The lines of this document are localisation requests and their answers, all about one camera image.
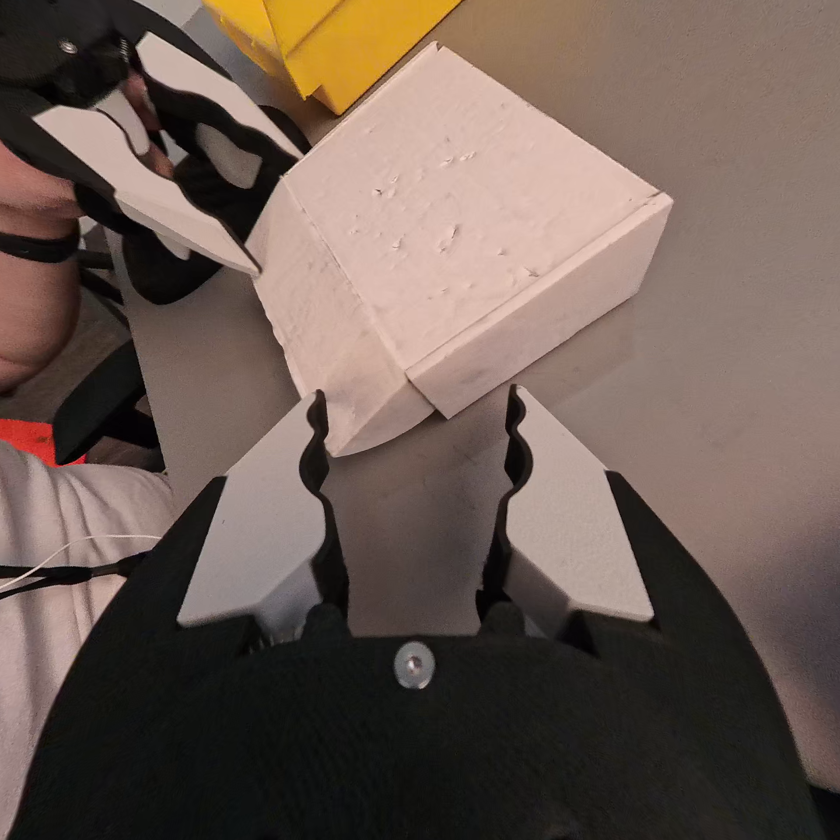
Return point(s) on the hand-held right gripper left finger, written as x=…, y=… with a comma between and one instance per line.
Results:
x=262, y=538

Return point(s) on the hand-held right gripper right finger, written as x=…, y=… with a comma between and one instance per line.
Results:
x=571, y=538

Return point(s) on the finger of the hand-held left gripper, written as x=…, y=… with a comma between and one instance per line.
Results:
x=184, y=72
x=151, y=197

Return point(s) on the yellow plastic bin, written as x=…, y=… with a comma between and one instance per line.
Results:
x=341, y=39

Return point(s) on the white cardboard box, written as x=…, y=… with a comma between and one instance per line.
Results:
x=459, y=229

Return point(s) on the person's left hand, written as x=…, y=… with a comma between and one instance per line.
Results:
x=33, y=197

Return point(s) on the black wristband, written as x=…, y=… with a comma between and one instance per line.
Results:
x=33, y=248

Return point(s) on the person's white clothing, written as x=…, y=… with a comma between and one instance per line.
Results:
x=65, y=492

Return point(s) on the orange fabric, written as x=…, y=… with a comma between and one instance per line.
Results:
x=26, y=443

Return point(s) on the black chair frame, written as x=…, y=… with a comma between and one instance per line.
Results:
x=98, y=407

